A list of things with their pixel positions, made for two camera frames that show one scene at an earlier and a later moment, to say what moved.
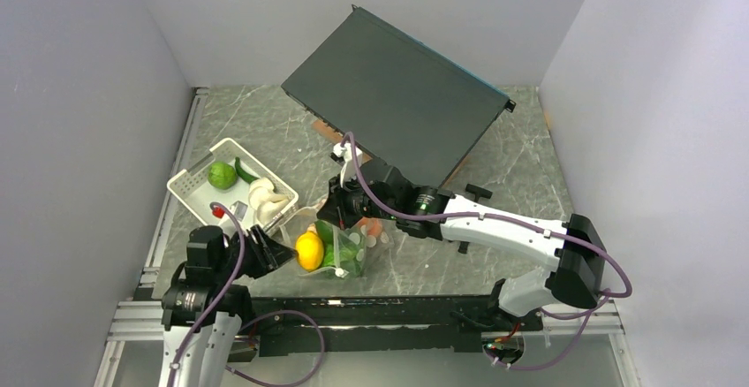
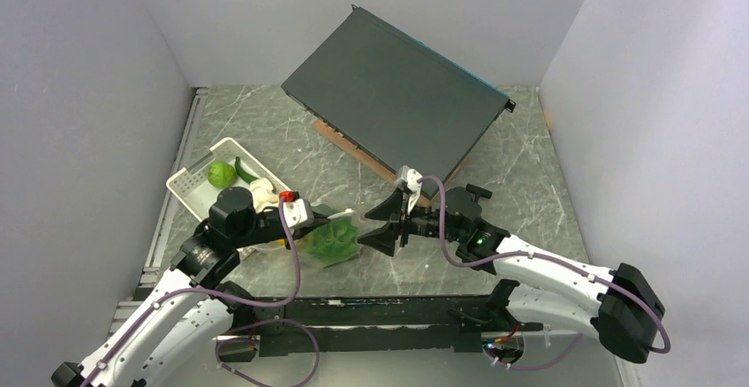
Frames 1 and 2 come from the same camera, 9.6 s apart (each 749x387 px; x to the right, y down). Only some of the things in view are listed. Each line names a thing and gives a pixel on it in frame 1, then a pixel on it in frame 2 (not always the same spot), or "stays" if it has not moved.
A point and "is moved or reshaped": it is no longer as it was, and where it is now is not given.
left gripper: (268, 254) to (317, 220)
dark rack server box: (410, 106) stays
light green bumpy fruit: (222, 176) stays
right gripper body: (351, 205) to (424, 221)
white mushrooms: (262, 198) stays
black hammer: (480, 192) stays
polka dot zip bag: (323, 247) is moved or reshaped
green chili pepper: (244, 175) stays
